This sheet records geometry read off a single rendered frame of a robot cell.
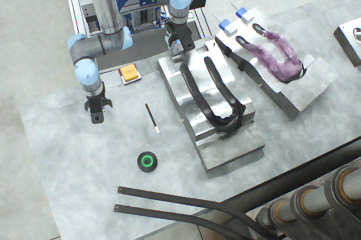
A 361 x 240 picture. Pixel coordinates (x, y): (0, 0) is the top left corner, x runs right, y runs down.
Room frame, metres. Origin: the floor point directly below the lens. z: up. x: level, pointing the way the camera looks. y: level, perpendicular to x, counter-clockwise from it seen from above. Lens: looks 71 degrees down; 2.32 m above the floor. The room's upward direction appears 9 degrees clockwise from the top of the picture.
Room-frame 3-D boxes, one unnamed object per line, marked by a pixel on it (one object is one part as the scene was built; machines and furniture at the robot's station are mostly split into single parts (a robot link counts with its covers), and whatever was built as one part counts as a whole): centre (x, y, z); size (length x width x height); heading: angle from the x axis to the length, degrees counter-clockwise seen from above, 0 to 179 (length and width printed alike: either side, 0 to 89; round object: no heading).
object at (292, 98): (0.89, -0.35, 0.86); 0.50 x 0.26 x 0.11; 50
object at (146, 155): (0.35, 0.12, 0.82); 0.08 x 0.08 x 0.04
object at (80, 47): (0.63, 0.38, 1.14); 0.11 x 0.11 x 0.08; 30
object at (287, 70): (0.89, -0.34, 0.90); 0.26 x 0.18 x 0.08; 50
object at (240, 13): (1.10, -0.17, 0.86); 0.13 x 0.05 x 0.05; 50
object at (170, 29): (0.89, 0.09, 0.99); 0.09 x 0.08 x 0.12; 40
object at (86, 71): (0.53, 0.35, 1.14); 0.09 x 0.08 x 0.11; 30
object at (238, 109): (0.64, -0.09, 0.92); 0.35 x 0.16 x 0.09; 32
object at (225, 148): (0.63, -0.09, 0.87); 0.50 x 0.26 x 0.14; 32
